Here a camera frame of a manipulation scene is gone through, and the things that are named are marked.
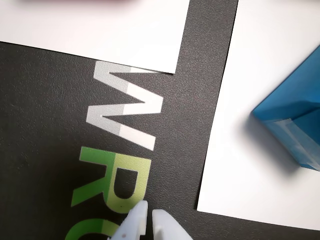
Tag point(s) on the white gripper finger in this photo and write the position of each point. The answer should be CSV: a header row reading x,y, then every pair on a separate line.
x,y
165,227
130,225

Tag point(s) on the white paper sheet marked HOME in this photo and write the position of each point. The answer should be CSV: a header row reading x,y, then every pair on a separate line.
x,y
237,162

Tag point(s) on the blue paper box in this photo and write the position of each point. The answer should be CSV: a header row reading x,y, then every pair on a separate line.
x,y
292,100

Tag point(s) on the pink paper box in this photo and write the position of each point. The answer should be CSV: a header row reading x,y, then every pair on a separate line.
x,y
75,0

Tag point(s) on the black mat with WRO print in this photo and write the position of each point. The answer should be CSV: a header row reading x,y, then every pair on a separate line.
x,y
50,125

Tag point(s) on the white paper sheet marked 1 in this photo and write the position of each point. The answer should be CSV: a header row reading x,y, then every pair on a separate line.
x,y
100,30

